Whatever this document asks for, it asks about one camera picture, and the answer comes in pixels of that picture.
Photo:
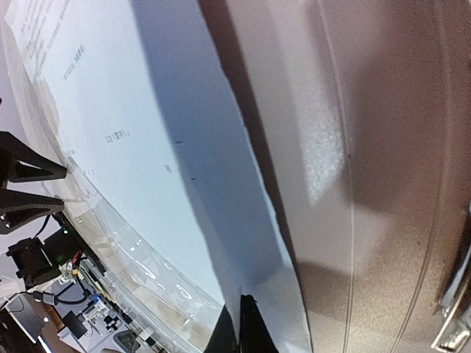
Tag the white printed contract sheet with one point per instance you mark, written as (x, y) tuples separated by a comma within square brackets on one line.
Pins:
[(131, 96)]

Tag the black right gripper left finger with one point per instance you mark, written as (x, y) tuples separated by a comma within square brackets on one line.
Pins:
[(223, 338)]

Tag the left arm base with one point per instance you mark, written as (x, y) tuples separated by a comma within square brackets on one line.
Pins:
[(39, 261)]

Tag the metal folder clip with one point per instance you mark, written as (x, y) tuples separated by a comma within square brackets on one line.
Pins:
[(454, 305)]

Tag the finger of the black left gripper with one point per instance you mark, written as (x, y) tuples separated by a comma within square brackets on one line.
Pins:
[(19, 163), (20, 208)]

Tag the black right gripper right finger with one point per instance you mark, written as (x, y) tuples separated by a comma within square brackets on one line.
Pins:
[(254, 336)]

